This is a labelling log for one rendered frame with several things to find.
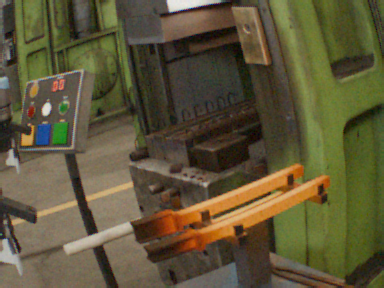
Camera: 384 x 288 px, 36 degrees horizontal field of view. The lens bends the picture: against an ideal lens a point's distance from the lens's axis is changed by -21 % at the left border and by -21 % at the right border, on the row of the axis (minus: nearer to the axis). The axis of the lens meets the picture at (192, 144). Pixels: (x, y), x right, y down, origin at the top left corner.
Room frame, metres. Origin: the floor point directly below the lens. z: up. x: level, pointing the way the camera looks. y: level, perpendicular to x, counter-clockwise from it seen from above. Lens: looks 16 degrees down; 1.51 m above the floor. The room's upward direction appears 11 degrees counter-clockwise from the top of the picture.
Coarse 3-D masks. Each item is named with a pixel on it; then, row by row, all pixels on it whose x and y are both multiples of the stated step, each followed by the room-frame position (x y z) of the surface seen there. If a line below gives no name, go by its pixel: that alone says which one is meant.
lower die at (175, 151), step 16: (208, 112) 2.16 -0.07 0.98; (240, 112) 2.03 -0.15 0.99; (176, 128) 1.97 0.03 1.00; (192, 128) 1.94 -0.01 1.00; (208, 128) 1.93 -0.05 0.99; (224, 128) 1.94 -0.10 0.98; (240, 128) 1.97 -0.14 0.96; (160, 144) 1.96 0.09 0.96; (176, 144) 1.90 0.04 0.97; (192, 144) 1.87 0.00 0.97; (176, 160) 1.91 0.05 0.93; (192, 160) 1.87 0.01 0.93
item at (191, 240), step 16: (320, 176) 1.29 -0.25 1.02; (288, 192) 1.25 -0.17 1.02; (304, 192) 1.24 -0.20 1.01; (256, 208) 1.21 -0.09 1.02; (272, 208) 1.20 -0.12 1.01; (224, 224) 1.17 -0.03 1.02; (176, 240) 1.12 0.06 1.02; (192, 240) 1.14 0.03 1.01; (208, 240) 1.14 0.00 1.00; (160, 256) 1.11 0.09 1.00
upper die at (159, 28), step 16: (144, 16) 1.93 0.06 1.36; (160, 16) 1.86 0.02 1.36; (176, 16) 1.89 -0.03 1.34; (192, 16) 1.92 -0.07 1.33; (208, 16) 1.95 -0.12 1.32; (224, 16) 1.99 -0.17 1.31; (128, 32) 2.02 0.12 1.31; (144, 32) 1.94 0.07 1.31; (160, 32) 1.87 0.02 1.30; (176, 32) 1.89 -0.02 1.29; (192, 32) 1.92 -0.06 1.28
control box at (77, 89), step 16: (48, 80) 2.36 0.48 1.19; (64, 80) 2.30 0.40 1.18; (80, 80) 2.25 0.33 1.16; (32, 96) 2.38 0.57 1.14; (48, 96) 2.32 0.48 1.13; (64, 96) 2.27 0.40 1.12; (80, 96) 2.23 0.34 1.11; (64, 112) 2.23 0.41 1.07; (80, 112) 2.22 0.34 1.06; (80, 128) 2.20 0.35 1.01; (80, 144) 2.19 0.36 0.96
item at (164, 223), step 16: (272, 176) 1.37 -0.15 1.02; (240, 192) 1.32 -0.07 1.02; (256, 192) 1.33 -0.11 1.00; (192, 208) 1.28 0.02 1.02; (208, 208) 1.28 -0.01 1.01; (224, 208) 1.30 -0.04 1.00; (144, 224) 1.23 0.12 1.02; (160, 224) 1.25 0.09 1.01; (176, 224) 1.24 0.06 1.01; (144, 240) 1.22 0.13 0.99
